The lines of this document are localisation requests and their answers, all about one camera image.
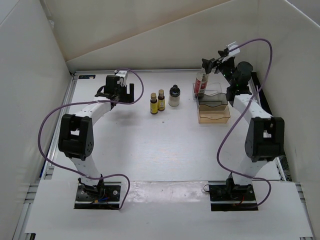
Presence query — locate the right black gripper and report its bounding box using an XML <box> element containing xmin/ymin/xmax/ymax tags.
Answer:
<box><xmin>201</xmin><ymin>51</ymin><xmax>236</xmax><ymax>87</ymax></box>

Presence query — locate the tall red label sauce bottle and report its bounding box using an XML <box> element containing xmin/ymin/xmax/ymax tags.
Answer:
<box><xmin>193</xmin><ymin>72</ymin><xmax>209</xmax><ymax>98</ymax></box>

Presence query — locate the white powder jar black lid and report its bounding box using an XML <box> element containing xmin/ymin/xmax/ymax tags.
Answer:
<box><xmin>168</xmin><ymin>84</ymin><xmax>181</xmax><ymax>107</ymax></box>

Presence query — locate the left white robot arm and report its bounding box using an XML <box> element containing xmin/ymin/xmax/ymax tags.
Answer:
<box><xmin>58</xmin><ymin>70</ymin><xmax>134</xmax><ymax>200</ymax></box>

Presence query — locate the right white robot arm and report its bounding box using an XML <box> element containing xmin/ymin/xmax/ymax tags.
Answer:
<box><xmin>202</xmin><ymin>51</ymin><xmax>285</xmax><ymax>200</ymax></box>

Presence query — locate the tiered plastic condiment rack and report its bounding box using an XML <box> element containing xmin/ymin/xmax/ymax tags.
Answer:
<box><xmin>192</xmin><ymin>82</ymin><xmax>231</xmax><ymax>124</ymax></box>

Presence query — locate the left small yellow label bottle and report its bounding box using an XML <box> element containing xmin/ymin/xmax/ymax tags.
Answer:
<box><xmin>150</xmin><ymin>92</ymin><xmax>158</xmax><ymax>115</ymax></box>

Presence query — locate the small yellow label bottle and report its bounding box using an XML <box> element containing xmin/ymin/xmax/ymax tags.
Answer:
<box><xmin>150</xmin><ymin>92</ymin><xmax>158</xmax><ymax>115</ymax></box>
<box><xmin>158</xmin><ymin>89</ymin><xmax>166</xmax><ymax>111</ymax></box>

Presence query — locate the right small yellow label bottle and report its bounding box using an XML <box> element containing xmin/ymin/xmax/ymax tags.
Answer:
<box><xmin>158</xmin><ymin>89</ymin><xmax>166</xmax><ymax>111</ymax></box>

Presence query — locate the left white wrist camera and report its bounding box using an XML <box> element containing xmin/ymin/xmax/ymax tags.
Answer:
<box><xmin>114</xmin><ymin>70</ymin><xmax>128</xmax><ymax>85</ymax></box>

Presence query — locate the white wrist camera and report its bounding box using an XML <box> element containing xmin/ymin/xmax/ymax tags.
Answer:
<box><xmin>114</xmin><ymin>70</ymin><xmax>128</xmax><ymax>85</ymax></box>
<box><xmin>222</xmin><ymin>41</ymin><xmax>240</xmax><ymax>63</ymax></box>

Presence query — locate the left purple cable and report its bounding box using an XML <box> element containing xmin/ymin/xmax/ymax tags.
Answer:
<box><xmin>37</xmin><ymin>68</ymin><xmax>145</xmax><ymax>210</ymax></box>

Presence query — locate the purple cable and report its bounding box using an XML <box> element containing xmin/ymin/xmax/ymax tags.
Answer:
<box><xmin>37</xmin><ymin>68</ymin><xmax>145</xmax><ymax>210</ymax></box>
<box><xmin>216</xmin><ymin>38</ymin><xmax>273</xmax><ymax>207</ymax></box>

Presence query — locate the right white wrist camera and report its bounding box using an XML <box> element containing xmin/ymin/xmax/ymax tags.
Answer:
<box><xmin>222</xmin><ymin>41</ymin><xmax>240</xmax><ymax>63</ymax></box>

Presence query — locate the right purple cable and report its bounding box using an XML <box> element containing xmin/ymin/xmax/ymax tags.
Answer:
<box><xmin>216</xmin><ymin>38</ymin><xmax>273</xmax><ymax>207</ymax></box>

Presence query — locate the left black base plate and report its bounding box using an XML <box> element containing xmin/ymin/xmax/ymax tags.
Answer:
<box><xmin>73</xmin><ymin>184</ymin><xmax>121</xmax><ymax>210</ymax></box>

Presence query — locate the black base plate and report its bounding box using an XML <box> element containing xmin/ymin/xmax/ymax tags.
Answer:
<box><xmin>73</xmin><ymin>184</ymin><xmax>121</xmax><ymax>210</ymax></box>
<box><xmin>208</xmin><ymin>184</ymin><xmax>258</xmax><ymax>212</ymax></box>

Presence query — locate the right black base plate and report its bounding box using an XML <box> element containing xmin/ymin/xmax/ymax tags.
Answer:
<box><xmin>208</xmin><ymin>184</ymin><xmax>258</xmax><ymax>212</ymax></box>

